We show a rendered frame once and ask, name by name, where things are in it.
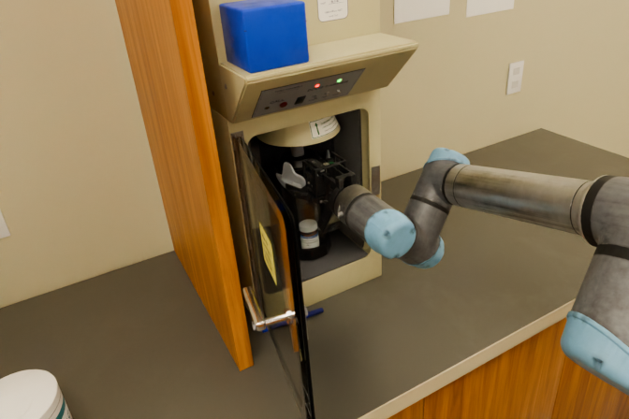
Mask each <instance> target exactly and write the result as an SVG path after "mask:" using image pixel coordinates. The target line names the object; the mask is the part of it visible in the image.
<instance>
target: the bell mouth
mask: <svg viewBox="0 0 629 419"><path fill-rule="evenodd" d="M340 129H341V126H340V125H339V123H338V121H337V119H336V118H335V116H334V115H333V116H329V117H326V118H322V119H318V120H314V121H311V122H307V123H301V124H297V125H293V126H289V127H286V128H282V129H278V130H275V131H271V132H268V133H264V134H260V135H256V137H257V138H258V139H259V140H261V141H262V142H264V143H267V144H270V145H273V146H279V147H302V146H309V145H314V144H317V143H321V142H324V141H326V140H329V139H331V138H333V137H335V136H336V135H337V134H338V133H339V131H340Z"/></svg>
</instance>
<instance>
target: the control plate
mask: <svg viewBox="0 0 629 419"><path fill-rule="evenodd" d="M364 70H365V68H363V69H359V70H355V71H350V72H345V73H342V74H337V75H333V76H328V77H324V78H320V79H312V80H307V81H304V82H299V83H295V84H290V85H286V86H282V87H277V88H273V89H268V90H265V91H261V94H260V96H259V98H258V101H257V103H256V107H255V110H254V113H253V115H252V118H254V117H257V116H262V115H266V114H270V113H273V112H277V111H281V110H286V109H290V108H296V107H300V106H304V105H309V104H313V103H316V102H320V101H324V100H328V99H331V98H336V97H340V96H344V95H348V94H349V92H350V91H351V90H352V88H353V87H354V85H355V84H356V82H357V81H358V79H359V77H360V76H361V74H362V73H363V71H364ZM337 79H342V80H341V81H340V82H336V80H337ZM317 83H320V86H318V87H315V85H316V84H317ZM339 89H341V92H340V93H336V91H337V90H339ZM326 92H329V96H326V95H325V93H326ZM316 94H317V98H316V99H314V98H313V96H314V95H316ZM305 95H306V97H305V99H304V101H303V102H302V103H301V104H297V105H294V104H295V102H296V100H297V98H298V97H301V96H305ZM283 102H287V106H285V107H283V108H280V106H279V105H280V104H281V103H283ZM265 107H270V108H269V109H264V108H265Z"/></svg>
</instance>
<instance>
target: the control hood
mask: <svg viewBox="0 0 629 419"><path fill-rule="evenodd" d="M417 48H418V43H417V41H415V40H410V39H406V38H402V37H398V36H391V35H387V34H383V33H376V34H371V35H366V36H357V37H352V38H347V39H342V40H337V41H331V42H327V43H322V44H316V45H312V46H308V52H309V62H307V63H303V64H298V65H290V66H285V67H280V68H275V69H271V70H266V71H261V72H256V73H252V74H251V73H248V72H247V71H245V70H243V69H241V68H239V67H237V66H235V65H233V64H232V63H230V62H228V61H226V62H222V63H221V64H220V65H219V67H220V74H221V80H222V86H223V92H224V98H225V104H226V110H227V119H228V120H229V121H230V122H232V123H240V122H244V121H248V120H253V119H256V118H260V117H264V116H268V115H272V114H275V113H279V112H284V111H288V110H291V109H295V108H290V109H286V110H281V111H277V112H273V113H270V114H266V115H262V116H257V117H254V118H252V115H253V113H254V110H255V107H256V103H257V101H258V98H259V96H260V94H261V91H265V90H268V89H273V88H277V87H282V86H286V85H290V84H295V83H299V82H304V81H307V80H312V79H320V78H324V77H328V76H333V75H337V74H342V73H345V72H350V71H355V70H359V69H363V68H365V70H364V71H363V73H362V74H361V76H360V77H359V79H358V81H357V82H356V84H355V85H354V87H353V88H352V90H351V91H350V92H349V94H348V95H344V96H340V97H336V98H331V99H328V100H324V101H320V102H316V103H313V104H309V105H304V106H300V107H296V108H302V107H306V106H311V105H314V104H318V103H322V102H326V101H330V100H333V99H337V98H342V97H346V96H349V95H353V94H360V93H364V92H369V91H372V90H376V89H380V88H384V87H388V86H389V84H390V83H391V82H392V81H393V79H394V78H395V77H396V76H397V74H398V73H399V72H400V71H401V69H402V68H403V66H404V65H405V64H406V63H407V61H408V60H409V59H410V58H411V56H412V55H413V54H414V53H415V51H416V50H417Z"/></svg>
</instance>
